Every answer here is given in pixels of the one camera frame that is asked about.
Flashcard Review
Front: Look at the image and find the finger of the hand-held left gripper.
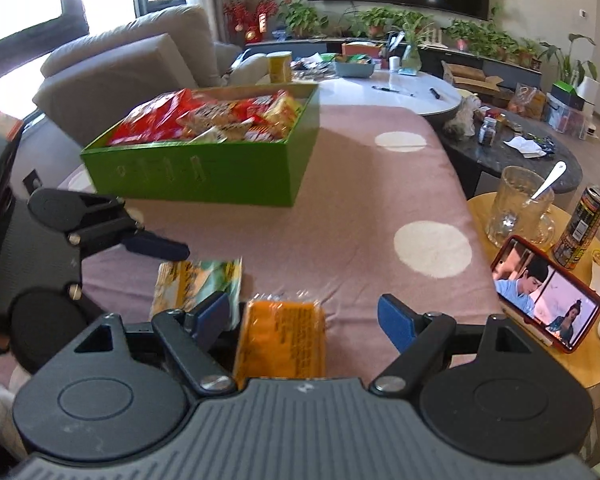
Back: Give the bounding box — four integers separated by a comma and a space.
68, 194, 191, 263

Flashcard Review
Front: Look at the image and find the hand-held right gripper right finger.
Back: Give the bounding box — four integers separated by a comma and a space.
370, 295, 551, 397

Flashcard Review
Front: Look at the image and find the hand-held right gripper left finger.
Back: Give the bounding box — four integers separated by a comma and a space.
55, 291, 237, 397

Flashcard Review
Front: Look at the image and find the pale green snack packet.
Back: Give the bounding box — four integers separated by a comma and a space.
150, 258, 244, 322

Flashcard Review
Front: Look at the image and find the sponge cake packet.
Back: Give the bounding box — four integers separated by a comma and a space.
232, 295, 327, 387

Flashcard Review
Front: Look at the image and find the green cardboard box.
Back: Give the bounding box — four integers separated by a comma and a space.
80, 82, 322, 208

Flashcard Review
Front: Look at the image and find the pile of mixed snack bags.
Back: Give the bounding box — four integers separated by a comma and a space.
107, 89, 304, 147

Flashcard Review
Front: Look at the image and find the round wooden side table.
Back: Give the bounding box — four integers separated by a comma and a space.
466, 191, 600, 390

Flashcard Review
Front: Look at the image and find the red smartphone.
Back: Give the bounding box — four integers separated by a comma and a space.
491, 235, 600, 356

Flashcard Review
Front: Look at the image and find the glass mug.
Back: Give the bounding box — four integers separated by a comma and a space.
485, 166, 557, 249

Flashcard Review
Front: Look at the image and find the beige sofa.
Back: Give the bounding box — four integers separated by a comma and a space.
32, 5, 269, 133

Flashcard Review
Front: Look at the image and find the dark round table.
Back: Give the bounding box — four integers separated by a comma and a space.
439, 109, 584, 197

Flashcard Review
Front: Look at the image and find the black and yellow drink can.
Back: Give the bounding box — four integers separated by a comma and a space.
552, 186, 600, 272

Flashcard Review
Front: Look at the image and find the clear plastic bag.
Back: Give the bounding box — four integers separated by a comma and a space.
442, 95, 482, 139

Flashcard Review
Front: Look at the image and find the crumpled white tissue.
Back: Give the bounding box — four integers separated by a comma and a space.
502, 136, 547, 157

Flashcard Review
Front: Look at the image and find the round white table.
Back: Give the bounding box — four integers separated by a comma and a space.
240, 67, 474, 122

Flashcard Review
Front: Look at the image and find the red flower decoration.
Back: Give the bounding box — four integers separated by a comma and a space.
223, 0, 279, 44

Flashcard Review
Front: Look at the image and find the blue basket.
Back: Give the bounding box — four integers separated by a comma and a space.
334, 60, 374, 79

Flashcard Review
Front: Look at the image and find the plastic bag of oranges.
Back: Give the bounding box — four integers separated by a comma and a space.
509, 85, 547, 117

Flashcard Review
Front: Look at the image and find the open cardboard box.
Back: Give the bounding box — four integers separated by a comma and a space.
441, 60, 504, 94

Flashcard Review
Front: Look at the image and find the large dark framed window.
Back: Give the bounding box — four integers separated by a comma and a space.
0, 0, 89, 82

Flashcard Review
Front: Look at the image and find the clear storage box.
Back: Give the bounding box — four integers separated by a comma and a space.
546, 102, 589, 139

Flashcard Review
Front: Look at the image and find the glass vase with spider plant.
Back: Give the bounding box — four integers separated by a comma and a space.
395, 22, 431, 74

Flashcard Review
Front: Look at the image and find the green potted plant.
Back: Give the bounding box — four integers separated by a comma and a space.
485, 32, 519, 62
445, 20, 487, 54
280, 2, 329, 39
352, 7, 394, 39

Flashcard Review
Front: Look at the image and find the dark television cabinet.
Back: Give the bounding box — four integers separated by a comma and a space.
245, 37, 544, 92

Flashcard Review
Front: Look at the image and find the pink box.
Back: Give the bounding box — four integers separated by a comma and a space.
341, 42, 384, 59

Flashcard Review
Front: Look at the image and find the green and black box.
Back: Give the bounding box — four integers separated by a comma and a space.
550, 81, 587, 110

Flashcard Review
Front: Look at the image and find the peace lily plant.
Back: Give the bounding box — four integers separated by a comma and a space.
539, 34, 599, 87

